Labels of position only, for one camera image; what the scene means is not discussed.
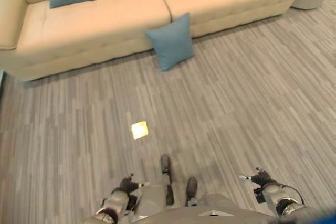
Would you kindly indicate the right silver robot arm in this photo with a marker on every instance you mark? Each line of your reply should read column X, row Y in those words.
column 284, row 203

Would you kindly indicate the right robot leg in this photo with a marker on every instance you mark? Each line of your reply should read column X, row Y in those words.
column 207, row 195

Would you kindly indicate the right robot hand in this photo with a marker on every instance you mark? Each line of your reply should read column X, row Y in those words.
column 258, row 176

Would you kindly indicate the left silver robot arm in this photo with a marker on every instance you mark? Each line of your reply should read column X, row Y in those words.
column 113, row 205

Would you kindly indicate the small blue cushion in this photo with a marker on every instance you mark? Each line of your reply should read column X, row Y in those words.
column 172, row 44

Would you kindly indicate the silver robot torso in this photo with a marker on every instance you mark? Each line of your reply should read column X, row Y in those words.
column 207, row 214

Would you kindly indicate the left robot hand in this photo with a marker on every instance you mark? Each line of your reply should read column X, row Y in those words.
column 129, row 183

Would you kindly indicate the beige fabric sofa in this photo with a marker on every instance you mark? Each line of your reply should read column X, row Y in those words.
column 105, row 24

